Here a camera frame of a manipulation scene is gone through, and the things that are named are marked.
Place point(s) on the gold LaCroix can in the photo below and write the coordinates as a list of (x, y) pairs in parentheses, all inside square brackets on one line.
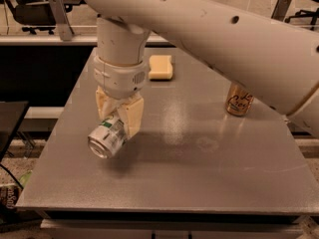
[(238, 101)]

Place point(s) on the chip bag on floor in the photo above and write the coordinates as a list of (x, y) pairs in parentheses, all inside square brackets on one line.
[(9, 195)]

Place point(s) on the metal glass bracket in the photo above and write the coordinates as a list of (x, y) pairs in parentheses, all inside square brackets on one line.
[(59, 12), (280, 9)]

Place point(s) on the glass barrier panel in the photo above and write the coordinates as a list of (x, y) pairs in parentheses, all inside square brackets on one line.
[(43, 14)]

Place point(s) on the yellow sponge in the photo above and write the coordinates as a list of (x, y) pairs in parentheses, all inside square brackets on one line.
[(160, 67)]

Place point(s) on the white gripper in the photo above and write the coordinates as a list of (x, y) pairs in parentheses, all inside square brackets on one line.
[(120, 79)]

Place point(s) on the white green 7up can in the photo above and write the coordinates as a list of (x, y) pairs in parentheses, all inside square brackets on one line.
[(108, 137)]

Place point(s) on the black chair base right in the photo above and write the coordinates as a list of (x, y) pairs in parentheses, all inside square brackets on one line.
[(313, 15)]

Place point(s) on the black side table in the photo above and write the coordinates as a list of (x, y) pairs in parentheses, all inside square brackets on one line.
[(11, 116)]

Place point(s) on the right metal glass bracket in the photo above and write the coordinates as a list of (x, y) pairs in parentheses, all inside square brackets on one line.
[(280, 9)]

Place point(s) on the black office chair left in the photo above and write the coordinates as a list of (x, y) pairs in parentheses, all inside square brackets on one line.
[(33, 15)]

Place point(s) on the left metal glass bracket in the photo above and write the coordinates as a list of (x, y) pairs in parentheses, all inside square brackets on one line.
[(59, 12)]

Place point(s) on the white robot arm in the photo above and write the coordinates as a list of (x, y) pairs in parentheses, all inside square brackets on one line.
[(278, 63)]

